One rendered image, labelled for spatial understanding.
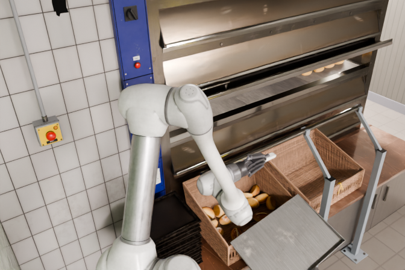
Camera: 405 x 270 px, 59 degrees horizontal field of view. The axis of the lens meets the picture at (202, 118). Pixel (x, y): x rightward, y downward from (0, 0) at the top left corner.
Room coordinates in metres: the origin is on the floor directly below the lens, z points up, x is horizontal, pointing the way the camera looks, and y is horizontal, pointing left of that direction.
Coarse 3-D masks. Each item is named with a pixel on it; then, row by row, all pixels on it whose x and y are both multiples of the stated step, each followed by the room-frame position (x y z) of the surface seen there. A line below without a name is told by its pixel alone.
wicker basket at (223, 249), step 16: (256, 176) 1.92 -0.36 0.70; (272, 176) 1.80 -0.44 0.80; (192, 192) 1.70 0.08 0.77; (272, 192) 1.79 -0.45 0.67; (288, 192) 1.68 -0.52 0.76; (192, 208) 1.60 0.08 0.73; (256, 208) 1.73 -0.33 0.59; (208, 224) 1.46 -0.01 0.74; (208, 240) 1.47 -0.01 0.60; (224, 240) 1.34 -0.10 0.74; (224, 256) 1.33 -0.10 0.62
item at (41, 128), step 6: (48, 120) 1.35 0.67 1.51; (54, 120) 1.35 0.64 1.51; (36, 126) 1.30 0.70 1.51; (42, 126) 1.30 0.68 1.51; (48, 126) 1.31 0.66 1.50; (60, 126) 1.34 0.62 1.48; (36, 132) 1.29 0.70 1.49; (42, 132) 1.30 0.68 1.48; (54, 132) 1.32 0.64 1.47; (60, 132) 1.33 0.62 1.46; (42, 138) 1.29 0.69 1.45; (60, 138) 1.33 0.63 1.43; (42, 144) 1.29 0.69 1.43; (48, 144) 1.30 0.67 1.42
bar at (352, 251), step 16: (352, 112) 1.96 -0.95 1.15; (304, 128) 1.76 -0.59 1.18; (368, 128) 1.92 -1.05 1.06; (272, 144) 1.61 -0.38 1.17; (240, 160) 1.49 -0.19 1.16; (320, 160) 1.64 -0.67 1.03; (368, 192) 1.82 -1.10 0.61; (320, 208) 1.58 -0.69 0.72; (368, 208) 1.81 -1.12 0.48; (352, 256) 1.80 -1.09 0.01
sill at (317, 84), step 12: (348, 72) 2.54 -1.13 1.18; (360, 72) 2.60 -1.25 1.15; (312, 84) 2.34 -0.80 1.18; (324, 84) 2.38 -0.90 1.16; (276, 96) 2.17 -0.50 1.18; (288, 96) 2.18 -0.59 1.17; (240, 108) 2.01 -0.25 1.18; (252, 108) 2.01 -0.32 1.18; (264, 108) 2.07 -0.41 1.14; (216, 120) 1.87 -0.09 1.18; (228, 120) 1.91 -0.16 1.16; (180, 132) 1.75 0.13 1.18
